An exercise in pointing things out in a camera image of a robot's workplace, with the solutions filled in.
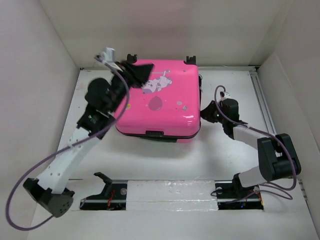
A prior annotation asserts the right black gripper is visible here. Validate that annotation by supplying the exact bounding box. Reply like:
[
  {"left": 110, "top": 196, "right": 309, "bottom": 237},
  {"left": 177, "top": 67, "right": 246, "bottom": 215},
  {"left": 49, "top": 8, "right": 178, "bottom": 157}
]
[{"left": 197, "top": 100, "right": 227, "bottom": 125}]

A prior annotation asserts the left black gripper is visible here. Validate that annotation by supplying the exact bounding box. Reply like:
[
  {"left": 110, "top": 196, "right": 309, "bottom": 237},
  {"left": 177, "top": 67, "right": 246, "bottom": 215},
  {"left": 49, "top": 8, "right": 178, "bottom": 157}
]
[{"left": 109, "top": 60, "right": 154, "bottom": 113}]

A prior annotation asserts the aluminium frame rail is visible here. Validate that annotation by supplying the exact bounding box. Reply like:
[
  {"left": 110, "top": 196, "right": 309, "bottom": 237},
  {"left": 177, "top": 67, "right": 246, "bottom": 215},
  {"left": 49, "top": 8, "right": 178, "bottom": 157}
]
[{"left": 249, "top": 66, "right": 307, "bottom": 201}]

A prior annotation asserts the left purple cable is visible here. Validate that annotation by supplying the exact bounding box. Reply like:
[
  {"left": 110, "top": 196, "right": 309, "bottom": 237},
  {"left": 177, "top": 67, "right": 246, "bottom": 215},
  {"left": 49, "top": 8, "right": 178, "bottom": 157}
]
[{"left": 5, "top": 56, "right": 131, "bottom": 231}]

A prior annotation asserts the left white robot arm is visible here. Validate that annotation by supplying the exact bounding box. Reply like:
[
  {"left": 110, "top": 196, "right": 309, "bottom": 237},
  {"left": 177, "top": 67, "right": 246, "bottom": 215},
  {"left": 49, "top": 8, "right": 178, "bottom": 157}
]
[{"left": 23, "top": 61, "right": 154, "bottom": 218}]

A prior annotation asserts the purple cable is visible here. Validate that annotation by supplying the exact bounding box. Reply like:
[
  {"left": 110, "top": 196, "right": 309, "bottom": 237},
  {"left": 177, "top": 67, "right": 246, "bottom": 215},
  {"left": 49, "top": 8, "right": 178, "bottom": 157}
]
[
  {"left": 214, "top": 85, "right": 298, "bottom": 205},
  {"left": 5, "top": 56, "right": 131, "bottom": 231}
]

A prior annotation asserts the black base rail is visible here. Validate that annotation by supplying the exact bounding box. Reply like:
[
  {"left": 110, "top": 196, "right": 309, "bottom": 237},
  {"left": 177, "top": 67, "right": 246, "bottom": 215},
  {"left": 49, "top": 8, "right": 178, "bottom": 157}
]
[{"left": 79, "top": 180, "right": 264, "bottom": 212}]

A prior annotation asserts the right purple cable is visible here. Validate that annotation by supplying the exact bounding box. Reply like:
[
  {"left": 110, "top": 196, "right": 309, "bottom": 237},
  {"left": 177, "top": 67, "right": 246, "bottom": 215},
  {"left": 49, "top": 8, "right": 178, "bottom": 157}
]
[{"left": 214, "top": 85, "right": 298, "bottom": 205}]

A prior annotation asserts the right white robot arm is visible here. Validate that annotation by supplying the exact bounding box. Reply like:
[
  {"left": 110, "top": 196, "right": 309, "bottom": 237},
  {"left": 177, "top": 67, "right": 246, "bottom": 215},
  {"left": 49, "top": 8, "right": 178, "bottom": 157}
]
[{"left": 200, "top": 98, "right": 301, "bottom": 197}]

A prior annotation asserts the pink hard-shell suitcase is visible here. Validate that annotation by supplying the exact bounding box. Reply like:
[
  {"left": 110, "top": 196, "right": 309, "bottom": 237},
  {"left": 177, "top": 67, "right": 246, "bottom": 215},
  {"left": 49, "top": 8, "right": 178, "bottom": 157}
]
[{"left": 114, "top": 54, "right": 202, "bottom": 143}]

